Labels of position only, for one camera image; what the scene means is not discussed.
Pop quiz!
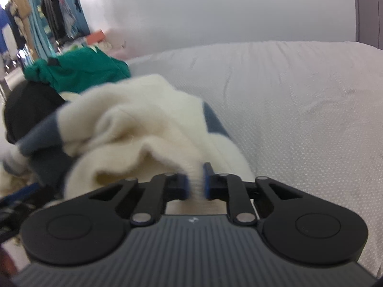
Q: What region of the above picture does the orange box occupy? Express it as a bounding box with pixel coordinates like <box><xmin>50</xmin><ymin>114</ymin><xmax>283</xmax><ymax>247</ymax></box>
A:
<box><xmin>86</xmin><ymin>30</ymin><xmax>105</xmax><ymax>45</ymax></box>

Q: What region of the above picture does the green garment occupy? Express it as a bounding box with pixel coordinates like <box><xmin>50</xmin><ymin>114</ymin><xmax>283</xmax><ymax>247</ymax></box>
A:
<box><xmin>24</xmin><ymin>47</ymin><xmax>130</xmax><ymax>93</ymax></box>

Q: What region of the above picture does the grey wardrobe door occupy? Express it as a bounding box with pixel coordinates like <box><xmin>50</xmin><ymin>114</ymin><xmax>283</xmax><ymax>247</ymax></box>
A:
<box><xmin>355</xmin><ymin>0</ymin><xmax>382</xmax><ymax>49</ymax></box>

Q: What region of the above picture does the black garment pile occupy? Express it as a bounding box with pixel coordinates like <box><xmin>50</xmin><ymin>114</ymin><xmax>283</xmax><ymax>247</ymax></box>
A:
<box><xmin>3</xmin><ymin>81</ymin><xmax>66</xmax><ymax>144</ymax></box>

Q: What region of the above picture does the grey bed cover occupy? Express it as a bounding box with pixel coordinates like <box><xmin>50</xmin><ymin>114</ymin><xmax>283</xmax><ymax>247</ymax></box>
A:
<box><xmin>114</xmin><ymin>42</ymin><xmax>382</xmax><ymax>276</ymax></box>

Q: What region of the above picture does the hanging clothes rack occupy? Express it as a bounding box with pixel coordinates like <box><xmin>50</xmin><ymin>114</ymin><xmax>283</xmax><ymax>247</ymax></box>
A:
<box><xmin>1</xmin><ymin>0</ymin><xmax>90</xmax><ymax>70</ymax></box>

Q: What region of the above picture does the cream blue striped sweater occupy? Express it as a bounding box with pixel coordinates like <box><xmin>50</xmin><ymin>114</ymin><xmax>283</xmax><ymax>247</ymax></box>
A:
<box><xmin>1</xmin><ymin>75</ymin><xmax>254</xmax><ymax>213</ymax></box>

